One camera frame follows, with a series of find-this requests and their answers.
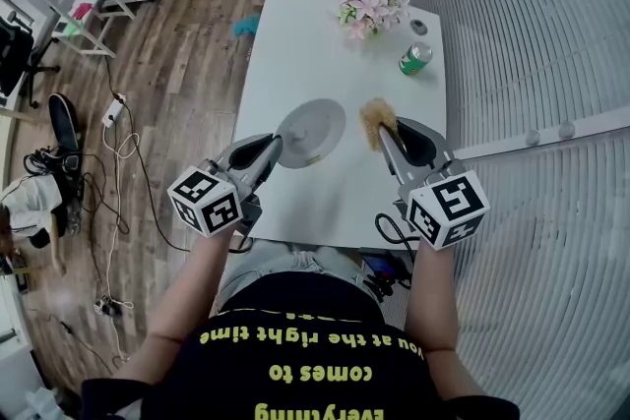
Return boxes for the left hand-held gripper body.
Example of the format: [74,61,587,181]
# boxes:
[166,156,265,238]

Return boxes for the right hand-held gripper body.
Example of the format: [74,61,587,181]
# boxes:
[392,159,492,251]

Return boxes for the tan sponge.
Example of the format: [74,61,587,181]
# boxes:
[358,96,400,152]

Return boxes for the white round plate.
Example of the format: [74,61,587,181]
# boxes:
[274,97,347,170]

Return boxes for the person's right forearm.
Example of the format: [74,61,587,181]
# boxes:
[403,240,462,353]

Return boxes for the person's left forearm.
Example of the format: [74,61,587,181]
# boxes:
[147,225,237,344]

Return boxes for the person's light grey jeans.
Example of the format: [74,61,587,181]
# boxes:
[216,238,383,311]

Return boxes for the green soda can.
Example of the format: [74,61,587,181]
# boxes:
[398,41,434,77]

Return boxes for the black screen device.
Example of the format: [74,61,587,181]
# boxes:
[363,253,412,301]

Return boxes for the white table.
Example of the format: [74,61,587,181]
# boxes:
[230,0,448,252]

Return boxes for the teal cloth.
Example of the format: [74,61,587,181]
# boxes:
[232,13,261,38]

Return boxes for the white power strip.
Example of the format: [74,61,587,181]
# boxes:
[101,92,128,129]

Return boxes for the small power strip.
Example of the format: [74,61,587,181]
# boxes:
[94,295,122,317]

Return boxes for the pink flower bouquet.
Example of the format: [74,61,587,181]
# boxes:
[337,0,411,40]

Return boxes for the black padded backrest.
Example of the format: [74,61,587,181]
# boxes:
[23,92,85,237]

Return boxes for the person's black printed t-shirt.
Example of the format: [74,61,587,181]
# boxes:
[81,270,521,420]

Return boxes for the black office chair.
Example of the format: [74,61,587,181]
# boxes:
[0,12,61,109]

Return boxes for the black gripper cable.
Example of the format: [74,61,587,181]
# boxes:
[228,235,255,255]
[374,212,420,252]

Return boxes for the black floor cable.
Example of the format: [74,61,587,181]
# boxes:
[105,56,191,253]

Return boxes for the white cable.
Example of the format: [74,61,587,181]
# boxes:
[100,127,142,360]

